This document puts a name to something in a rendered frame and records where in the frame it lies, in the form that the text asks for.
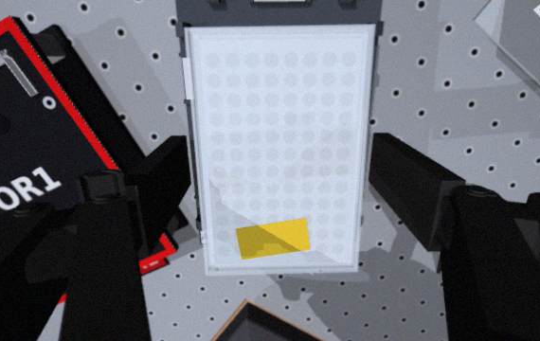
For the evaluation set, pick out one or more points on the white button panel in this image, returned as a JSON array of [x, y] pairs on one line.
[[514, 25]]

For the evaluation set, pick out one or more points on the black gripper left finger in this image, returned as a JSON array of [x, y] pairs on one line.
[[90, 249]]

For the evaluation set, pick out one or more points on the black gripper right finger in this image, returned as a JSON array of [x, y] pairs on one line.
[[490, 276]]

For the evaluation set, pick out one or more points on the black rectangular nest with red border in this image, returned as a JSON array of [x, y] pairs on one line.
[[53, 131]]

